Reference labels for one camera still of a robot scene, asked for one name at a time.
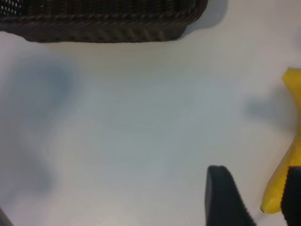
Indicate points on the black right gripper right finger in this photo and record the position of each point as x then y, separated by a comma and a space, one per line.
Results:
294, 200

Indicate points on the yellow banana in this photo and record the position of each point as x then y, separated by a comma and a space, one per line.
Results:
275, 193

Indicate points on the dark brown wicker basket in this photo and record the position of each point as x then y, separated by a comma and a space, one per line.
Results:
105, 23

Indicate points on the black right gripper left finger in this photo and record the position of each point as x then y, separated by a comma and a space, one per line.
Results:
221, 200

